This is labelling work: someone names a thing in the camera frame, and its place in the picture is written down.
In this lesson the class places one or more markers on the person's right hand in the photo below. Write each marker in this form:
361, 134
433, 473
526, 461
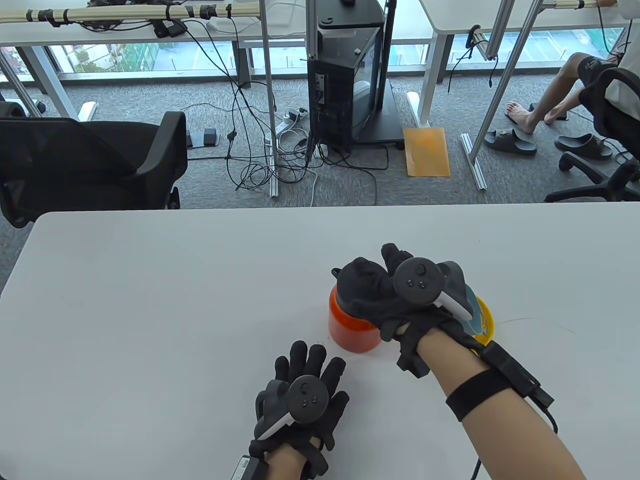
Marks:
365, 290

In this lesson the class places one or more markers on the person's left hand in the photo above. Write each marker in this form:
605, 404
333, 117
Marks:
310, 435

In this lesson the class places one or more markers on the orange hot water kettle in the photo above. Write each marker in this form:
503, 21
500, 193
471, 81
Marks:
350, 335

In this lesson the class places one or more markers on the blue plastic funnel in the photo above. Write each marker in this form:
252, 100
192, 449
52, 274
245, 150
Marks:
475, 310

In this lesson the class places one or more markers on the yellow plastic bowl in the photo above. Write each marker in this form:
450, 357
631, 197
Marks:
489, 320

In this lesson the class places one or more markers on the person's left forearm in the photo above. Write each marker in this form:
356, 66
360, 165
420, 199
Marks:
287, 462

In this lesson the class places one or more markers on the person's right forearm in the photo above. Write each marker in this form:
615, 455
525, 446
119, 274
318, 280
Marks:
500, 440

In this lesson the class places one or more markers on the black hand tracking controller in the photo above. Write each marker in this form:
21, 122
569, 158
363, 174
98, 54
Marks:
417, 280
307, 400

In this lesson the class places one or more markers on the orange paper envelope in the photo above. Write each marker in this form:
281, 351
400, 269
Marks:
427, 152

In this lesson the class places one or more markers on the black rolling stand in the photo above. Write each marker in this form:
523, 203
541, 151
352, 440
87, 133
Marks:
387, 125

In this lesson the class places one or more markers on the white power strip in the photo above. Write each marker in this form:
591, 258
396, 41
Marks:
287, 120

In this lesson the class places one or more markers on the black computer tower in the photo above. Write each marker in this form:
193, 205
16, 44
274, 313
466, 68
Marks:
330, 100

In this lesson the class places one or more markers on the black slipper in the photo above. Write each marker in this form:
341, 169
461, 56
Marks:
585, 146
510, 142

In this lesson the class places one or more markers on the black swivel office chair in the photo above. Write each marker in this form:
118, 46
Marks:
622, 172

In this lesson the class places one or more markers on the white office desk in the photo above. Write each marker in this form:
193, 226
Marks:
100, 35
450, 20

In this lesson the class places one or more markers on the black mesh office chair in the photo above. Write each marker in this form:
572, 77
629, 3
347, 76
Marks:
75, 160

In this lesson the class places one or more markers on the black power adapter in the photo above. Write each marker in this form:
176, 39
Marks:
170, 28

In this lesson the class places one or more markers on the beige taped pole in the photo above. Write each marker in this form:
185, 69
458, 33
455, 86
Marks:
125, 12
565, 4

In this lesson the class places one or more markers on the aluminium frame post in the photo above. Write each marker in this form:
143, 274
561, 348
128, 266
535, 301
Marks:
270, 100
311, 30
505, 75

